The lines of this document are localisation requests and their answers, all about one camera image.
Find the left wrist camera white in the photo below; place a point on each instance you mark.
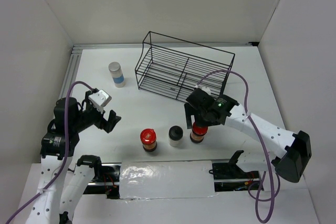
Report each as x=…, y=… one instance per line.
x=99, y=100

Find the aluminium rail frame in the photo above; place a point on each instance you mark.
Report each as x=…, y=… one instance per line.
x=137, y=108

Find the white glossy tape sheet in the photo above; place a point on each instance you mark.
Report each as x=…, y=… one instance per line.
x=166, y=180

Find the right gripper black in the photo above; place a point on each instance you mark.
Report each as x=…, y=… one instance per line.
x=190, y=110

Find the black wire rack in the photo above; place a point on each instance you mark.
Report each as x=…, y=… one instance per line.
x=172, y=67

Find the red lid jar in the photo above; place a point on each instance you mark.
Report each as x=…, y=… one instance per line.
x=148, y=140
x=197, y=134

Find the black lid white bottle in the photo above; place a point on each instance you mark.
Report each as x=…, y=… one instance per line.
x=175, y=135

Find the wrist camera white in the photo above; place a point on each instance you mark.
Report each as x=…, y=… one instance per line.
x=205, y=89
x=99, y=100

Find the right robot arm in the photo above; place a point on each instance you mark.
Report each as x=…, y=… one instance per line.
x=292, y=150

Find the silver lid blue label bottle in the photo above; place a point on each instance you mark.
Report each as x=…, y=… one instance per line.
x=117, y=74

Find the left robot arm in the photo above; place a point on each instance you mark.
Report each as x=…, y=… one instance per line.
x=56, y=202

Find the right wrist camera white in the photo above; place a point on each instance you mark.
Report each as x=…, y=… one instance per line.
x=205, y=89

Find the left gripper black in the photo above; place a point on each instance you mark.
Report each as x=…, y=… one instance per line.
x=108, y=125

